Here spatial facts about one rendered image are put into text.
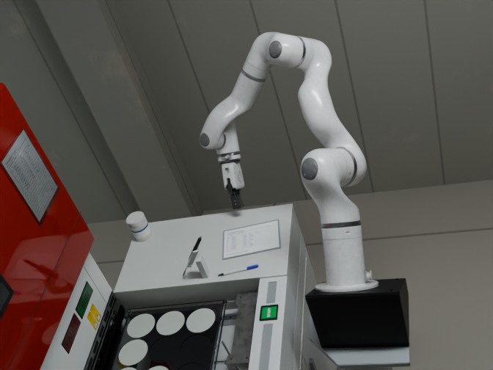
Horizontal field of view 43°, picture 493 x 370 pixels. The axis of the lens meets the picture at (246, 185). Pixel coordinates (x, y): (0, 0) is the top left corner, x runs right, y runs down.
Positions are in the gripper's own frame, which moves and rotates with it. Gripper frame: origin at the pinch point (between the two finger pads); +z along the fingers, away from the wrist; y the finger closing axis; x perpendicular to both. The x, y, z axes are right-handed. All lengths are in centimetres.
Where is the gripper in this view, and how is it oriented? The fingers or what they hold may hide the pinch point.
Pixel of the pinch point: (236, 202)
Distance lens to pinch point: 231.8
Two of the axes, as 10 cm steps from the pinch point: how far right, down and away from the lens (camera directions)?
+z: 1.6, 9.9, 0.5
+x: -9.4, 1.4, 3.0
